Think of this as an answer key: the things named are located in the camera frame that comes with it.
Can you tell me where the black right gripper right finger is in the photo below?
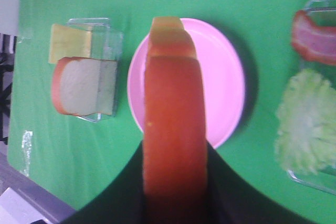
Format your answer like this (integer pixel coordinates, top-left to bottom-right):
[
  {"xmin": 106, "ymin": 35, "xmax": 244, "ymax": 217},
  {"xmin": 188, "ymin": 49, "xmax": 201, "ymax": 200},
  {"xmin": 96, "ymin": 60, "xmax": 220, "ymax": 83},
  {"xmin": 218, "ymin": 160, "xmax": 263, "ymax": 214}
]
[{"xmin": 207, "ymin": 143, "xmax": 313, "ymax": 223}]

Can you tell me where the bread slice in left tray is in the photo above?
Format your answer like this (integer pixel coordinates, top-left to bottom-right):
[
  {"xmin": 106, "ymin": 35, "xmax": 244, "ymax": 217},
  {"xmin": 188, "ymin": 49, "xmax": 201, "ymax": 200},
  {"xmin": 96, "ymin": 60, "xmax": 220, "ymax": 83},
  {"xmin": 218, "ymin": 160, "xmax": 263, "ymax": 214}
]
[{"xmin": 51, "ymin": 57, "xmax": 118, "ymax": 116}]

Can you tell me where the right clear plastic tray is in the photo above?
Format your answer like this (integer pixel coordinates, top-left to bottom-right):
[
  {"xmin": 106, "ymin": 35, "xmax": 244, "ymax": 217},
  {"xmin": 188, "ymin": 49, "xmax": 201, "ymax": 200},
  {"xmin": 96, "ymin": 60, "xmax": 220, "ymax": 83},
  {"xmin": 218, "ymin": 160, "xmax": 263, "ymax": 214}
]
[{"xmin": 288, "ymin": 0, "xmax": 335, "ymax": 195}]

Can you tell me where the long bacon strip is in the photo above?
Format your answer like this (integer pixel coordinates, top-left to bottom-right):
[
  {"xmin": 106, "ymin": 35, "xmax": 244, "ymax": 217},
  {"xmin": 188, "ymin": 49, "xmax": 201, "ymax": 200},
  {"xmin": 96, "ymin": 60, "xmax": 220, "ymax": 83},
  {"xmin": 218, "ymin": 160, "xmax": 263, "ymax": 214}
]
[{"xmin": 291, "ymin": 10, "xmax": 335, "ymax": 66}]

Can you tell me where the yellow cheese slice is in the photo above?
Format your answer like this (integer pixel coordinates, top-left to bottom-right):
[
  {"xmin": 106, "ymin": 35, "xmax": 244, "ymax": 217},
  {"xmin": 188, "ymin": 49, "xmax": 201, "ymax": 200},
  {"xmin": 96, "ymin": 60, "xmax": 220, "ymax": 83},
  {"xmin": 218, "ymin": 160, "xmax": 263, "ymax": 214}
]
[{"xmin": 48, "ymin": 24, "xmax": 92, "ymax": 64}]

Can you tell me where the pink round plate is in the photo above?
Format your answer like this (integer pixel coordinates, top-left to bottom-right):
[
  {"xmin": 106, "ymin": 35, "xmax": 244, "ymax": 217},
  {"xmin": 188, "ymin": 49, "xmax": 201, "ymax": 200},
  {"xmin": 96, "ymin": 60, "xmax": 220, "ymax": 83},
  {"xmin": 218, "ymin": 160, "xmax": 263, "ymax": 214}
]
[{"xmin": 127, "ymin": 18, "xmax": 245, "ymax": 148}]

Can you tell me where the green tablecloth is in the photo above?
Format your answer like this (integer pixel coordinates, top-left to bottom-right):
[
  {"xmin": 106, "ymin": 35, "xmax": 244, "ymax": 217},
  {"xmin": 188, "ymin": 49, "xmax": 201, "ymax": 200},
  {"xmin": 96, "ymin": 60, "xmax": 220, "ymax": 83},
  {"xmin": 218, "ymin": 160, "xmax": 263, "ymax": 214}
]
[{"xmin": 8, "ymin": 0, "xmax": 335, "ymax": 222}]

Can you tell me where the left clear plastic tray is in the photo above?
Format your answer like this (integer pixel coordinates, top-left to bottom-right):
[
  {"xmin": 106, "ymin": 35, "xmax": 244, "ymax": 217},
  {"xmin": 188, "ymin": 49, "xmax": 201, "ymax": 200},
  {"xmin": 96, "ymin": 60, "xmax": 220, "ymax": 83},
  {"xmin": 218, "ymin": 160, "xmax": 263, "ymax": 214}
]
[{"xmin": 66, "ymin": 17, "xmax": 123, "ymax": 123}]

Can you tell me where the green lettuce leaf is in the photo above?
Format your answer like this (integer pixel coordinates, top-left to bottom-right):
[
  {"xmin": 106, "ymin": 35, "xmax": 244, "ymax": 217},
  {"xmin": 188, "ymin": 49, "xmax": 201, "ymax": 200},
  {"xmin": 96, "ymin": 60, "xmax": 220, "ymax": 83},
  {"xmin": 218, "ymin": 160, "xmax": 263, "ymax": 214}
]
[{"xmin": 275, "ymin": 68, "xmax": 335, "ymax": 175}]

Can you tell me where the bread slice from tray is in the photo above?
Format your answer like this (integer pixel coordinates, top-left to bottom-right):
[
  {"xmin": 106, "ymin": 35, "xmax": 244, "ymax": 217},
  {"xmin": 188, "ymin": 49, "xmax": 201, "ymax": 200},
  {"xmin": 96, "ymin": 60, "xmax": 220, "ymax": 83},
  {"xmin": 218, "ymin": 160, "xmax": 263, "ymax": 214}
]
[{"xmin": 143, "ymin": 17, "xmax": 207, "ymax": 223}]

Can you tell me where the clear tape patch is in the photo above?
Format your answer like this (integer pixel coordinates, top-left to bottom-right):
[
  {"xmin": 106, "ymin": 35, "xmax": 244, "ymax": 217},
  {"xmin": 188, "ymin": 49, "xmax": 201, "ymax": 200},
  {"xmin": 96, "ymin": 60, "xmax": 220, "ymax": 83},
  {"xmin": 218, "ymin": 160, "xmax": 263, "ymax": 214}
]
[{"xmin": 21, "ymin": 130, "xmax": 33, "ymax": 177}]

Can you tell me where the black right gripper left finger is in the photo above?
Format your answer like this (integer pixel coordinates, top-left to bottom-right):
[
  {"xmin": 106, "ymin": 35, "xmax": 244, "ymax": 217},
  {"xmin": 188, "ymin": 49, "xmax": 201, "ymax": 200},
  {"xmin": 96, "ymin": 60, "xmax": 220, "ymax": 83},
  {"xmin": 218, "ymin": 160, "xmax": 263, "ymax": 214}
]
[{"xmin": 62, "ymin": 143, "xmax": 144, "ymax": 223}]

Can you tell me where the clear plastic tray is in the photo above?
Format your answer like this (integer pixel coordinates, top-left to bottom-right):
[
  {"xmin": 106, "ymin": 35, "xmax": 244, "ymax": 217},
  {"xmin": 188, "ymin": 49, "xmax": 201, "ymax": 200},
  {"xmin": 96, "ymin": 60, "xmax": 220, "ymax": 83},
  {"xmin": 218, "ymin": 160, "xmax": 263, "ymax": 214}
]
[
  {"xmin": 66, "ymin": 17, "xmax": 123, "ymax": 123},
  {"xmin": 288, "ymin": 0, "xmax": 335, "ymax": 195}
]

